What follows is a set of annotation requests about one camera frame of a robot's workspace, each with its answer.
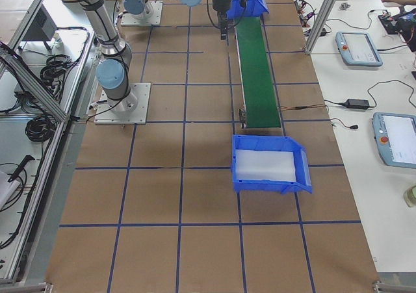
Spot grey control box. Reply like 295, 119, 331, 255
22, 5, 57, 50

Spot blue plastic bin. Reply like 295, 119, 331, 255
231, 134, 313, 194
227, 0, 269, 19

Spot right blue plastic bin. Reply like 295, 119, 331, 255
231, 134, 313, 194

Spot red black conveyor wire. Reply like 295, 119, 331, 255
279, 104, 329, 112

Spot green conveyor belt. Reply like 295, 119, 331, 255
236, 17, 281, 129

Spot coiled black cables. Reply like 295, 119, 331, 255
39, 54, 73, 86

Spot black power adapter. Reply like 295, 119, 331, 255
346, 99, 371, 110

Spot left blue plastic bin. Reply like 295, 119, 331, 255
227, 0, 269, 19

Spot upper teach pendant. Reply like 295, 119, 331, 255
335, 32, 383, 67

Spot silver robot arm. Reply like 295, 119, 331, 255
62, 0, 231, 112
123, 0, 248, 19

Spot teach pendant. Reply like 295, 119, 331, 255
335, 32, 383, 67
372, 112, 415, 169

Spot aluminium frame post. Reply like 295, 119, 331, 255
304, 0, 336, 55

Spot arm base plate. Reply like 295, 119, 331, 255
121, 0, 163, 27
94, 83, 151, 125

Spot lower teach pendant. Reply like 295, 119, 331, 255
372, 112, 415, 169

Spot white foam pad right bin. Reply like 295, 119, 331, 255
235, 149, 296, 181

